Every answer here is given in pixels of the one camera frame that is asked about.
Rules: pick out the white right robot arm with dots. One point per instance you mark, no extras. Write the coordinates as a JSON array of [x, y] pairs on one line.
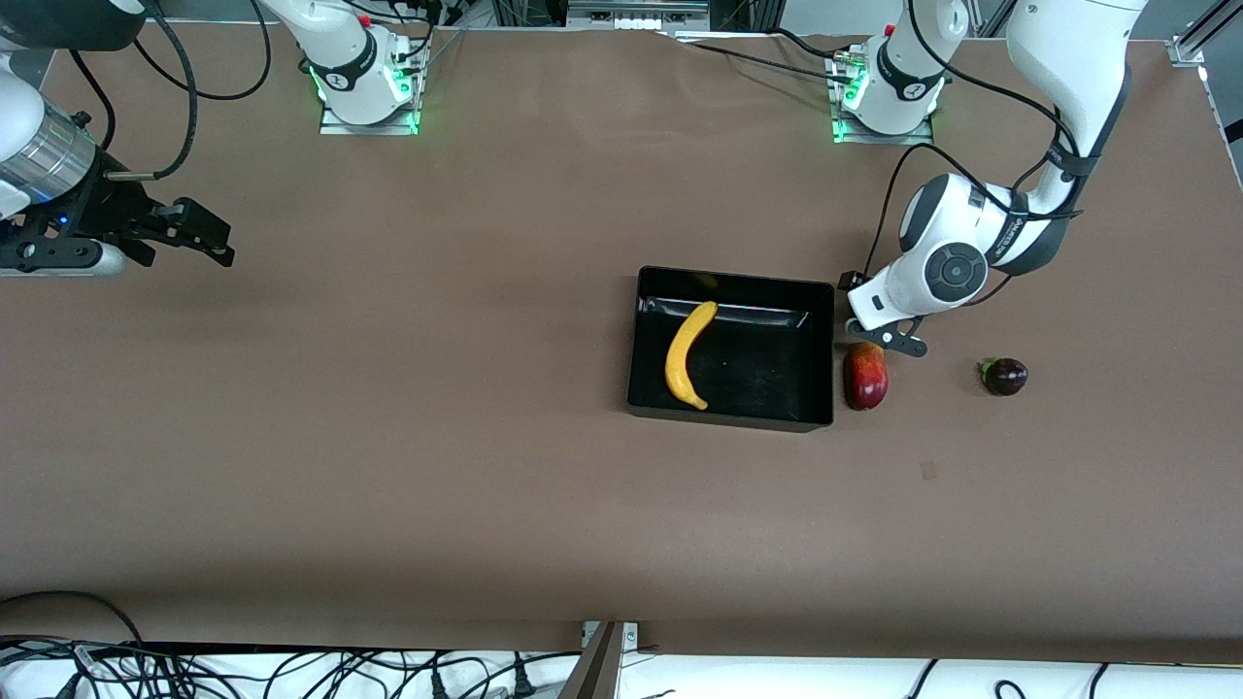
[[335, 49]]

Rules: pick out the black plastic box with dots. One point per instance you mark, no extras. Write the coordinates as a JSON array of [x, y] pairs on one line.
[[767, 369]]

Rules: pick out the dark purple mangosteen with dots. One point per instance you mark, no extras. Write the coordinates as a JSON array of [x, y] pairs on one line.
[[1005, 377]]

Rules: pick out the metal base plate green light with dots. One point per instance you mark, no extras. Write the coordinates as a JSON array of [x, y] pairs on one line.
[[369, 128], [884, 139]]

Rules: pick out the white cloth sheet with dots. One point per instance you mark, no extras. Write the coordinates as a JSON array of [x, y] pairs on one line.
[[777, 680]]

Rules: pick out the small metal bracket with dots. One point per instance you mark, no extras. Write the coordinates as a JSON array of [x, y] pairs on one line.
[[629, 636]]

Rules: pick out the red yellow mango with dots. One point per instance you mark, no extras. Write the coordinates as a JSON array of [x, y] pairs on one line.
[[866, 383]]

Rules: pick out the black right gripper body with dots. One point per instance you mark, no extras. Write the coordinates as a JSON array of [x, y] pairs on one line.
[[109, 211]]

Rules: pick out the white power strip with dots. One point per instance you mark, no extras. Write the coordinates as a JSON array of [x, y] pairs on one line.
[[646, 21]]

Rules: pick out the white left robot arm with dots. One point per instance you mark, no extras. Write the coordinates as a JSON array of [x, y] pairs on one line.
[[1068, 58]]

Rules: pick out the dark metal bar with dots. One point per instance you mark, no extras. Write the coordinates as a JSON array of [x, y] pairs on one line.
[[594, 670]]

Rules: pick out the yellow banana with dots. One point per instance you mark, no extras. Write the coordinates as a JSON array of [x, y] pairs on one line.
[[680, 354]]

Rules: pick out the aluminium frame profile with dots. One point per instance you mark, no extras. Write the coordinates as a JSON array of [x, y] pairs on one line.
[[1190, 49]]

